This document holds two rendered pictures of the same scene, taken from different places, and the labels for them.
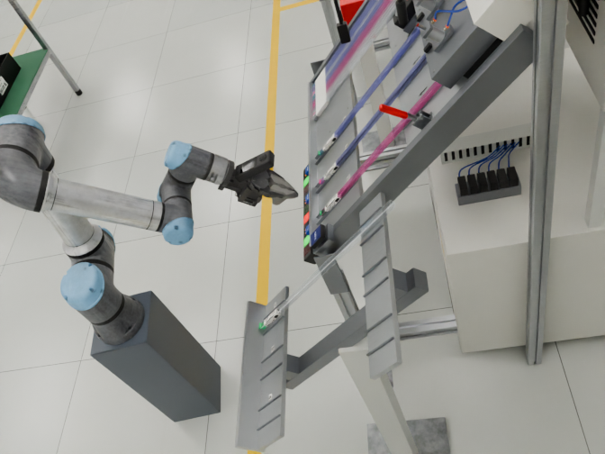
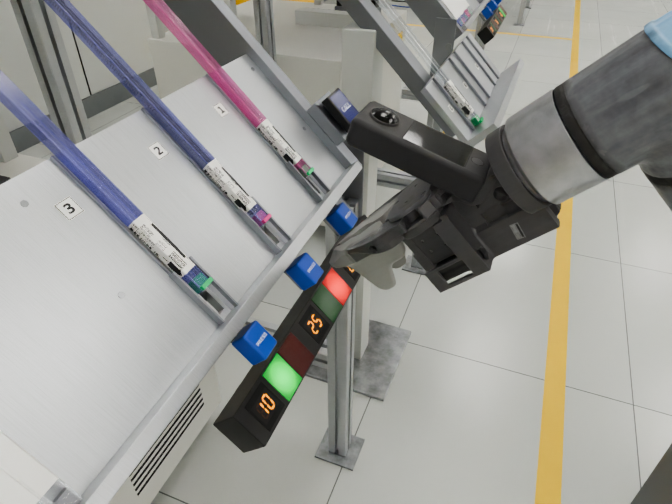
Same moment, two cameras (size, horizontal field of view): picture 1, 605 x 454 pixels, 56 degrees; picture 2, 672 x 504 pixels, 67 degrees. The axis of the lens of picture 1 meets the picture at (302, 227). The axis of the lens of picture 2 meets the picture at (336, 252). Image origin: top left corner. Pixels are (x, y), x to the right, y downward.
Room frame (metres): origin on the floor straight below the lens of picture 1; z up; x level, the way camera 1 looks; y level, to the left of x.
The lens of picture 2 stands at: (1.53, 0.00, 1.04)
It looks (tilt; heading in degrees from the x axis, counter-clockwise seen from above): 37 degrees down; 183
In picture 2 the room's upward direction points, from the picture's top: straight up
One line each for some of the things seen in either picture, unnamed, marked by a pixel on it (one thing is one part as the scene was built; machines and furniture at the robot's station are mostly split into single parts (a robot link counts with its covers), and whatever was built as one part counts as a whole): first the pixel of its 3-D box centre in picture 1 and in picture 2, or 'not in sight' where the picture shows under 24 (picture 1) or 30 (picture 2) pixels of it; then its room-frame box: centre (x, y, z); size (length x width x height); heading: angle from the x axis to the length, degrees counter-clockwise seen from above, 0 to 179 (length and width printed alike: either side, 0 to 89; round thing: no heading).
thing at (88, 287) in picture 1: (90, 290); not in sight; (1.12, 0.60, 0.72); 0.13 x 0.12 x 0.14; 172
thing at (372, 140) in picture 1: (373, 79); not in sight; (1.86, -0.51, 0.39); 0.24 x 0.24 x 0.78; 71
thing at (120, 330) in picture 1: (112, 313); not in sight; (1.11, 0.61, 0.60); 0.15 x 0.15 x 0.10
